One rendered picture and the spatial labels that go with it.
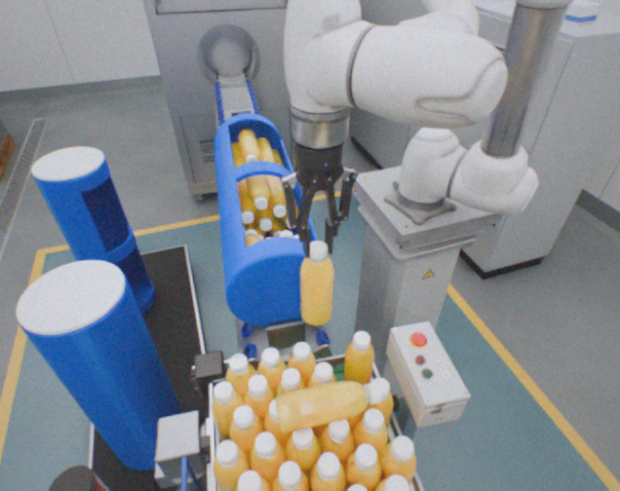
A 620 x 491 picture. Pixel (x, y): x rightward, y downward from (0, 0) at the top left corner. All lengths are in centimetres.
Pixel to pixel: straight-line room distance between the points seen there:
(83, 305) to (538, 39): 128
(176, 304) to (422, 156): 164
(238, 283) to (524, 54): 84
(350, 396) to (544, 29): 84
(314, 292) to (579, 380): 196
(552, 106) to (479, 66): 178
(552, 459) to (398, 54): 201
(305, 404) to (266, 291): 36
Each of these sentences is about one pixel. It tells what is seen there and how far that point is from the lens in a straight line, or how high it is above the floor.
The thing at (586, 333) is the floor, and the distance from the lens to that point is 283.
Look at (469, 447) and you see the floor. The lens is 217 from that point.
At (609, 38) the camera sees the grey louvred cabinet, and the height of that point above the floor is 142.
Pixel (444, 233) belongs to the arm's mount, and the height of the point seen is 104.
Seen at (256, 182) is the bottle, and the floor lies 119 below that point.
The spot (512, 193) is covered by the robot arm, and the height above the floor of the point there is 126.
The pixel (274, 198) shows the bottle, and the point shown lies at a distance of 134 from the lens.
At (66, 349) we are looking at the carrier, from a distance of 130.
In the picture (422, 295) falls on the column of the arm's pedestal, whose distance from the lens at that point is 159.
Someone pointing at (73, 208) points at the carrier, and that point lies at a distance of 198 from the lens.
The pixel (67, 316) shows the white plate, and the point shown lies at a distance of 128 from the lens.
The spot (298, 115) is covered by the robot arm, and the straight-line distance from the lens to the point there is 62.
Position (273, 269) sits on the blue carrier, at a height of 118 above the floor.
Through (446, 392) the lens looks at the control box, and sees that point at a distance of 95.
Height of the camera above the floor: 189
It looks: 41 degrees down
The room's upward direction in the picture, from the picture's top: straight up
